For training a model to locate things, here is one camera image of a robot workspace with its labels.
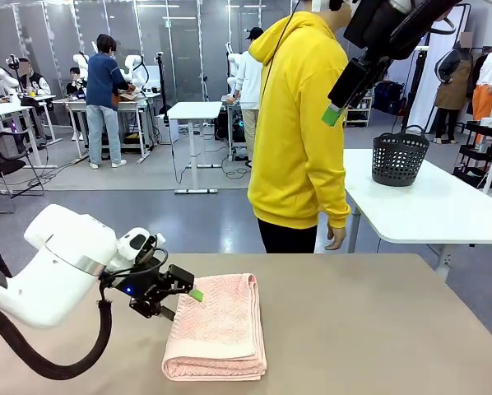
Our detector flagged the small empty white desk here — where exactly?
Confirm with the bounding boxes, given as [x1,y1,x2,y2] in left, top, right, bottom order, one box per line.
[167,100,224,196]

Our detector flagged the black tripod stand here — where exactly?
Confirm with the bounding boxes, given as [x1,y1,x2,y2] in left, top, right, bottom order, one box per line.
[155,50,173,117]

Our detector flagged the white side table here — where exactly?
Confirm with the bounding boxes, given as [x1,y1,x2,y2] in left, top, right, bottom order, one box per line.
[341,147,492,281]

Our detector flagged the tall white standing panel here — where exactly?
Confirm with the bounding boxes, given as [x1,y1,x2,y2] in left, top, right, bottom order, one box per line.
[425,2,472,133]

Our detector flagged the seated person in vest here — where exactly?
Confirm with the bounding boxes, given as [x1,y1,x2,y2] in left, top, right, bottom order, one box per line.
[16,57,53,99]

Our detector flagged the dark perforated plastic basket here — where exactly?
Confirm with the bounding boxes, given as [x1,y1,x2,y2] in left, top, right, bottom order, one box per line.
[370,123,431,188]

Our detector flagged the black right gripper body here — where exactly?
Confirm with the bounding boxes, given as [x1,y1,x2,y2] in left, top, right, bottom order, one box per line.
[343,0,433,62]

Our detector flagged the person's right forearm yellow sleeve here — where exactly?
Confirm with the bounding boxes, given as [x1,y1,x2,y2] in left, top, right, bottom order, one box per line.
[309,162,353,230]

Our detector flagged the right arm black cable sleeve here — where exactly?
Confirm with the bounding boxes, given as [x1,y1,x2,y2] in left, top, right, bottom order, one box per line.
[393,0,463,47]

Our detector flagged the person in white hoodie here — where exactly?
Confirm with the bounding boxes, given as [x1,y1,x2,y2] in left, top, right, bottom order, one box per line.
[229,26,267,166]

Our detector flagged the long white desk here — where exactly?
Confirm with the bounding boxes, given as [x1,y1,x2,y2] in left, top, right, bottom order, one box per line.
[52,95,153,165]

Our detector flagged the white shoe shelf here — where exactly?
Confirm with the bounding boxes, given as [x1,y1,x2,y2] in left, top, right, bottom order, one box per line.
[343,95,374,128]

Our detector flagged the pink terry towel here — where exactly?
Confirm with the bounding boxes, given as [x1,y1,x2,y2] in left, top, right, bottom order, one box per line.
[160,272,268,383]

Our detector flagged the black headphone cable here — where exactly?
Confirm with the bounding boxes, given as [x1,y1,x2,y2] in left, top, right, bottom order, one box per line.
[258,0,301,112]

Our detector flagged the black trolley cart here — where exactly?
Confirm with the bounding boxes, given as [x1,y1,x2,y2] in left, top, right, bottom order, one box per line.
[453,119,492,187]

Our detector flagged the grey desk with computer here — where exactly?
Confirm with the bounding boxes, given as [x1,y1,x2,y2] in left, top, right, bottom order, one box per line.
[220,95,252,163]

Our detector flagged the mannequin with orange trousers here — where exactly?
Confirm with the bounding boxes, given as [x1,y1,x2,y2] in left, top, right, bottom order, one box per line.
[471,31,492,146]

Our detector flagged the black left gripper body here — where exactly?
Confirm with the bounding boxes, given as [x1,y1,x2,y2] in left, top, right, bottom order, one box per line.
[99,265,173,318]

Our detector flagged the person in yellow hoodie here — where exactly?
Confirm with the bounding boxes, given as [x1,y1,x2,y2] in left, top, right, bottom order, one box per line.
[246,0,355,254]

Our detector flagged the black suitcase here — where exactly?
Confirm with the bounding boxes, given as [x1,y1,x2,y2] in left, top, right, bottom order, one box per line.
[373,80,406,116]

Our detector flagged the person in blue sweater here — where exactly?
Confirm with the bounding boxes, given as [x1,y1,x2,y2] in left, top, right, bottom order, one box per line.
[84,33,131,170]

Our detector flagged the black office chair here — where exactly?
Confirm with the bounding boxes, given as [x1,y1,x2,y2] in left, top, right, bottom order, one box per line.
[0,131,46,216]

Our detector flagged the person's right hand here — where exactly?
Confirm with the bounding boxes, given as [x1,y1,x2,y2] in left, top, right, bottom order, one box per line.
[324,224,349,251]

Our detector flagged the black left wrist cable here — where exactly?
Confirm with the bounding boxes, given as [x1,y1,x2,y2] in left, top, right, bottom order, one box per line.
[105,246,169,285]

